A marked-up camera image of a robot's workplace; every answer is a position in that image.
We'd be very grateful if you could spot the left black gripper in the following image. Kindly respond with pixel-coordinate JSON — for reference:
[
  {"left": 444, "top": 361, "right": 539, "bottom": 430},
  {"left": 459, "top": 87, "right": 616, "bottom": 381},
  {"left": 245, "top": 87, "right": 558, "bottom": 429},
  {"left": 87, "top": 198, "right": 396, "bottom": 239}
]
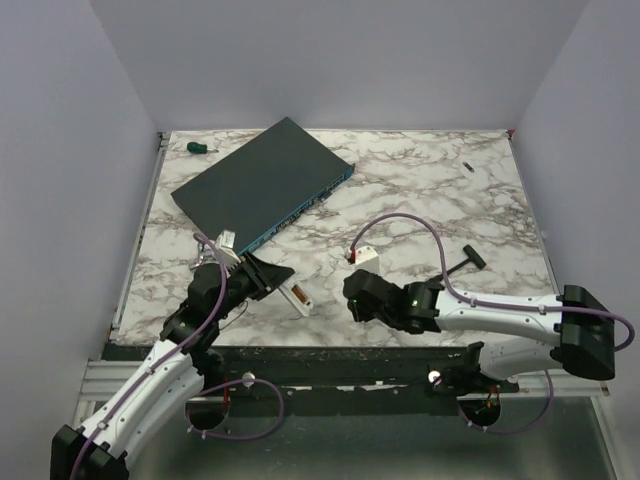
[{"left": 213, "top": 250, "right": 294, "bottom": 322}]

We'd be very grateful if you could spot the white remote control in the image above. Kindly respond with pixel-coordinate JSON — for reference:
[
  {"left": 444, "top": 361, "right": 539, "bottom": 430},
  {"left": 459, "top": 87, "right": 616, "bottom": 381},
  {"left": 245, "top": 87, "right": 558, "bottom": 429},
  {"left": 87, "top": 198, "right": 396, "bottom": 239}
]
[{"left": 278, "top": 277, "right": 314, "bottom": 317}]

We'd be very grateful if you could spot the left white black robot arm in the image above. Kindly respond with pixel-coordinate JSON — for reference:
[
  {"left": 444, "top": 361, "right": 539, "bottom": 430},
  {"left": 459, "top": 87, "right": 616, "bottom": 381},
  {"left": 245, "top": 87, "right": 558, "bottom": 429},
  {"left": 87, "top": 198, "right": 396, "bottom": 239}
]
[{"left": 50, "top": 254, "right": 295, "bottom": 479}]

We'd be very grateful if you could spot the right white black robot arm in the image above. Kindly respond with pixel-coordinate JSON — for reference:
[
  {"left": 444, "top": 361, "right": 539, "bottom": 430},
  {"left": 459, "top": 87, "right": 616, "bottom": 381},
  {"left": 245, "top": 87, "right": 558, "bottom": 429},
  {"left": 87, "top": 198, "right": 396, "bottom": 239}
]
[{"left": 343, "top": 269, "right": 615, "bottom": 392}]

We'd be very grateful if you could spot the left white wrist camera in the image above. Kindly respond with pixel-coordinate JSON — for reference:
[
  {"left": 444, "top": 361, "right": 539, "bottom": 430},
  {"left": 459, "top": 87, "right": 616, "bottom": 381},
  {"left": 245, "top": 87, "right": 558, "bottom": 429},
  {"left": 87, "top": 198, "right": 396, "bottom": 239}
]
[{"left": 214, "top": 230, "right": 241, "bottom": 271}]

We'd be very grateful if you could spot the silver metal bracket clamp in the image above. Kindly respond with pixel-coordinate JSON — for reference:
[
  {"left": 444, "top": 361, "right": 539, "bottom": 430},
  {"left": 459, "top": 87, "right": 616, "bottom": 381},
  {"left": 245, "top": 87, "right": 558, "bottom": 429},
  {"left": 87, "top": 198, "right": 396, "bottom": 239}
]
[{"left": 189, "top": 243, "right": 217, "bottom": 271}]

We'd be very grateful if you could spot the dark grey network switch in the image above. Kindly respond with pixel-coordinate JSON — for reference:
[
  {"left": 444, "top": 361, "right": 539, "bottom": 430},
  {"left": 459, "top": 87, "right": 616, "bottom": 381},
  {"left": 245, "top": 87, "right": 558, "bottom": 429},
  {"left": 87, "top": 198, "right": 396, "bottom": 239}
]
[{"left": 171, "top": 117, "right": 355, "bottom": 255}]

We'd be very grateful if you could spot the black T-handle tool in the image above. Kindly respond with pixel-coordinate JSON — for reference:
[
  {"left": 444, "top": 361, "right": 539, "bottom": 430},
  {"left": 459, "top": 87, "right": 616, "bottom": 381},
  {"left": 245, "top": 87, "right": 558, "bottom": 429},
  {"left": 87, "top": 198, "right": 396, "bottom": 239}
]
[{"left": 446, "top": 245, "right": 486, "bottom": 276}]

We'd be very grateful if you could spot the green handled screwdriver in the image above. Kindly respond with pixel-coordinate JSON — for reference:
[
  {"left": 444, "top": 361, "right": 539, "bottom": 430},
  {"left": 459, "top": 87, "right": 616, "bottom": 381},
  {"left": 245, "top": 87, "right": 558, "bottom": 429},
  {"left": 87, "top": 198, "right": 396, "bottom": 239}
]
[{"left": 186, "top": 141, "right": 217, "bottom": 155}]

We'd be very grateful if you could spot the aluminium frame rail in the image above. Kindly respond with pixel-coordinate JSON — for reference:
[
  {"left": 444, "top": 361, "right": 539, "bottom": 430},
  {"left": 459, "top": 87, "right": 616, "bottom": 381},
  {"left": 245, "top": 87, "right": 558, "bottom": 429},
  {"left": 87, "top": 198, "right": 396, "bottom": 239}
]
[{"left": 79, "top": 360, "right": 140, "bottom": 402}]

